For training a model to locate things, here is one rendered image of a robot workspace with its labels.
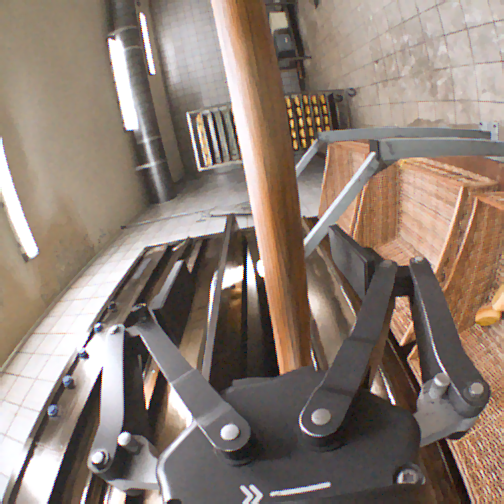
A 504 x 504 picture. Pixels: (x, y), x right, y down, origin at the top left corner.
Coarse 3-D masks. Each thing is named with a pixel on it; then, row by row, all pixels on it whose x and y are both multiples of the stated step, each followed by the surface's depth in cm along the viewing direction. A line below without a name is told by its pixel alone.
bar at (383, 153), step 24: (480, 120) 83; (312, 144) 91; (384, 144) 44; (408, 144) 44; (432, 144) 43; (456, 144) 43; (480, 144) 42; (360, 168) 49; (384, 168) 48; (336, 216) 52; (312, 240) 55; (312, 312) 41; (312, 336) 35; (312, 360) 31
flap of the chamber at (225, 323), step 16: (240, 240) 160; (224, 256) 113; (240, 256) 144; (224, 272) 102; (240, 272) 132; (224, 288) 95; (240, 288) 121; (224, 304) 89; (240, 304) 111; (224, 320) 83; (240, 320) 103; (208, 336) 71; (224, 336) 78; (208, 352) 65; (224, 352) 73; (208, 368) 60; (224, 368) 69; (224, 384) 65
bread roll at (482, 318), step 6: (486, 306) 49; (480, 312) 50; (486, 312) 48; (492, 312) 46; (498, 312) 45; (480, 318) 50; (486, 318) 48; (492, 318) 46; (498, 318) 45; (480, 324) 52; (486, 324) 50
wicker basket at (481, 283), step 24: (480, 216) 42; (480, 240) 45; (456, 264) 47; (480, 264) 47; (456, 288) 50; (480, 288) 51; (456, 312) 54; (480, 336) 52; (408, 360) 61; (480, 360) 47; (480, 432) 33; (456, 456) 32; (480, 456) 28; (480, 480) 24
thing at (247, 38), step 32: (224, 0) 9; (256, 0) 10; (224, 32) 11; (256, 32) 10; (224, 64) 12; (256, 64) 11; (256, 96) 12; (256, 128) 13; (288, 128) 13; (256, 160) 14; (288, 160) 14; (256, 192) 15; (288, 192) 14; (256, 224) 16; (288, 224) 15; (288, 256) 16; (288, 288) 17; (288, 320) 18; (288, 352) 20
